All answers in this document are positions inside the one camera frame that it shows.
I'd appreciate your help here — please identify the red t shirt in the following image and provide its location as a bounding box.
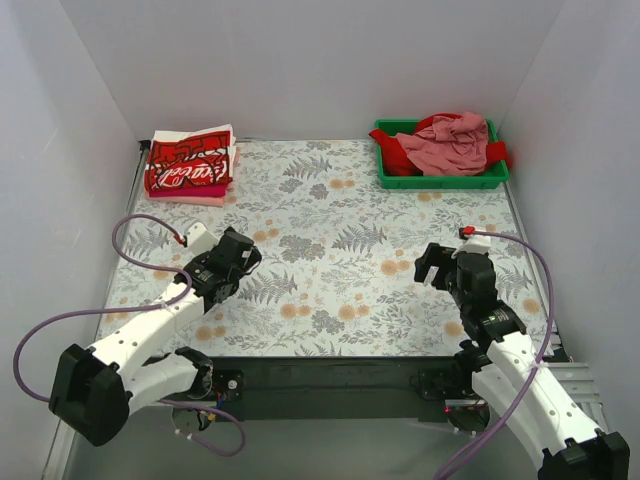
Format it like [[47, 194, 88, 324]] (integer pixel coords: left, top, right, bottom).
[[369, 113, 511, 177]]

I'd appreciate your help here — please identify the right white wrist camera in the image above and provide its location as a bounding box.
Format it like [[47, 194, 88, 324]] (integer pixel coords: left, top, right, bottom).
[[451, 226, 491, 258]]

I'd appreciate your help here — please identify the folded red printed shirt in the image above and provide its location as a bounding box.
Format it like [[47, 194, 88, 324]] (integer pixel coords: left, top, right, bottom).
[[144, 160, 235, 194]]

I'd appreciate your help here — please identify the pink t shirt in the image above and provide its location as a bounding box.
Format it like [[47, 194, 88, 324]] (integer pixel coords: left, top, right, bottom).
[[395, 112, 489, 177]]

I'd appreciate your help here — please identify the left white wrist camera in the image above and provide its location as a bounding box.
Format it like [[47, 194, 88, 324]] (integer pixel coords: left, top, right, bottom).
[[184, 222, 218, 255]]

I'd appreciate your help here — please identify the folded white shirt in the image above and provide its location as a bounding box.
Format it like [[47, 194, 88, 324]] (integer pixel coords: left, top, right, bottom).
[[148, 124, 238, 167]]

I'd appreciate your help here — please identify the floral patterned table mat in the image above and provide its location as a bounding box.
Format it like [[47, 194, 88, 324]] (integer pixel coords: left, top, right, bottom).
[[98, 140, 546, 356]]

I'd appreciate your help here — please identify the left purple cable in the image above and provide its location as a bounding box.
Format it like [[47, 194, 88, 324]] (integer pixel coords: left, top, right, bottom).
[[12, 213, 247, 457]]

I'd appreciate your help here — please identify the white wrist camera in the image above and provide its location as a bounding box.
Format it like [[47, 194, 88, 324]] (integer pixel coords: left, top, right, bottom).
[[451, 226, 491, 258], [184, 222, 218, 255]]

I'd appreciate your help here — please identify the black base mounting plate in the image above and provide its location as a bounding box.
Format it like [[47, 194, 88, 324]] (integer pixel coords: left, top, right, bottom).
[[164, 355, 491, 436]]

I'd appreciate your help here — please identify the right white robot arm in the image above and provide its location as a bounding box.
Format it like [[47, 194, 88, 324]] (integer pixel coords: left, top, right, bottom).
[[414, 235, 630, 479]]

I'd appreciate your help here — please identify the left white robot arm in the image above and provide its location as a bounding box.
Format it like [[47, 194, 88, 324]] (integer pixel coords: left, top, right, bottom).
[[48, 223, 261, 446]]

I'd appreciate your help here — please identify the folded magenta shirt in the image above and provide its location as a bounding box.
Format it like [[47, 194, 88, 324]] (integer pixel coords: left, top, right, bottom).
[[148, 184, 227, 198]]

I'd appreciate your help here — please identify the green plastic bin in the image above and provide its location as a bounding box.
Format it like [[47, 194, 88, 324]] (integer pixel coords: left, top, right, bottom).
[[374, 117, 511, 191]]

